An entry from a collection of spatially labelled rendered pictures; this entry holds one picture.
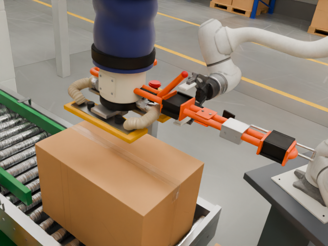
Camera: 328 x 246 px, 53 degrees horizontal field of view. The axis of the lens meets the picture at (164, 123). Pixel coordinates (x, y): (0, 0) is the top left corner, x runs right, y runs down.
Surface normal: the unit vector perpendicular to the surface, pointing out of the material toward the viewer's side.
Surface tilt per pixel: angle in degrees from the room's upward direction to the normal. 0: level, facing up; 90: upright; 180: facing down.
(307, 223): 0
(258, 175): 0
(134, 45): 84
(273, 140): 0
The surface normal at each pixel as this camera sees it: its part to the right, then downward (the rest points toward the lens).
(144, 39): 0.64, 0.25
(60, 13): 0.80, 0.37
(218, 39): -0.08, 0.16
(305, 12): -0.65, 0.34
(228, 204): 0.10, -0.85
